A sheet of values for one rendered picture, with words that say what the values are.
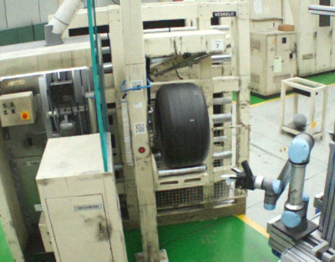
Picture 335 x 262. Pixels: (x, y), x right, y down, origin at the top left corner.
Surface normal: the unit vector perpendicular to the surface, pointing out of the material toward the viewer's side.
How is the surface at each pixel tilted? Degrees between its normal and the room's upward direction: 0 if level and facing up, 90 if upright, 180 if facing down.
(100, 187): 90
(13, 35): 90
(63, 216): 90
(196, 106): 48
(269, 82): 90
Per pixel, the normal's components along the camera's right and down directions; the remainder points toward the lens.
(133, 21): 0.15, 0.35
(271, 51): 0.52, 0.29
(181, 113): 0.10, -0.24
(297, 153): -0.55, 0.21
